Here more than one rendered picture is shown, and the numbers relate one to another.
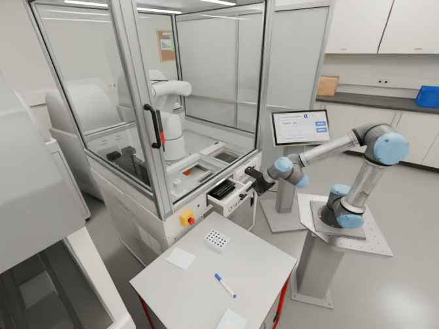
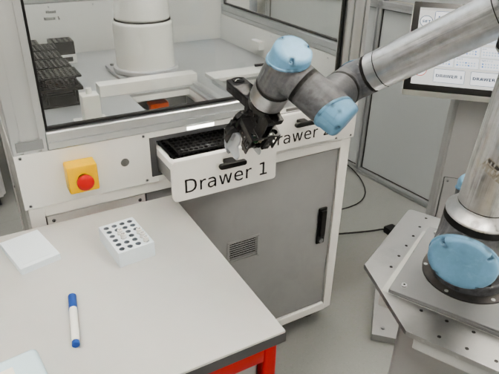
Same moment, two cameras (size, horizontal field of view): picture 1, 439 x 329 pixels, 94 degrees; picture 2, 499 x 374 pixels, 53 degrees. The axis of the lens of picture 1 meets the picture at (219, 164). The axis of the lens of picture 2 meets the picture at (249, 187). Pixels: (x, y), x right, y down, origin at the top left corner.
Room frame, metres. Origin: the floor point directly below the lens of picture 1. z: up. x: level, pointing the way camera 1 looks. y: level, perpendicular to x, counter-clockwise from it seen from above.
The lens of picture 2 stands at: (-0.02, -0.56, 1.45)
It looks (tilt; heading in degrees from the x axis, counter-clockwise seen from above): 29 degrees down; 20
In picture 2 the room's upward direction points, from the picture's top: 1 degrees clockwise
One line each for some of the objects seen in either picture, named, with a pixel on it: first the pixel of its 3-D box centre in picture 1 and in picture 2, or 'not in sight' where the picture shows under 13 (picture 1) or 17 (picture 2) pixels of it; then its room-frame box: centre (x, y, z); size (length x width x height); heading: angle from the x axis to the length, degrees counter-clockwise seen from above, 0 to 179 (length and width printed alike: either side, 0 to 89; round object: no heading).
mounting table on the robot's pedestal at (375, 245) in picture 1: (334, 225); (471, 305); (0.94, -0.74, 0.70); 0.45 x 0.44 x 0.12; 76
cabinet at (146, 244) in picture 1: (186, 207); (167, 210); (1.48, 0.32, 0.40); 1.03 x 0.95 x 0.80; 139
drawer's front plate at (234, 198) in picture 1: (238, 198); (226, 169); (1.03, -0.12, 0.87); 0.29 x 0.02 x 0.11; 139
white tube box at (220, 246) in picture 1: (217, 240); (126, 240); (0.78, 0.03, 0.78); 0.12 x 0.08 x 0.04; 55
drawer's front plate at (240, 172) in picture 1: (247, 170); (298, 129); (1.36, -0.22, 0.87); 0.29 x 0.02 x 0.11; 139
